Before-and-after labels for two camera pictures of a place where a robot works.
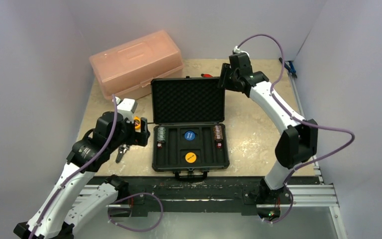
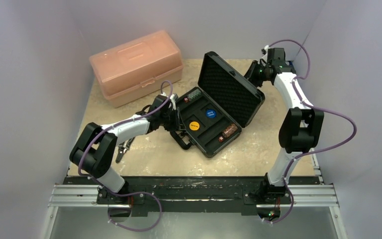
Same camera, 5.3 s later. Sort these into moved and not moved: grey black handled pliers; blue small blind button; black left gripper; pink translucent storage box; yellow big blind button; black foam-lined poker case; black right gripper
Moved: black right gripper; yellow big blind button; black foam-lined poker case; blue small blind button; black left gripper
Not moved: grey black handled pliers; pink translucent storage box
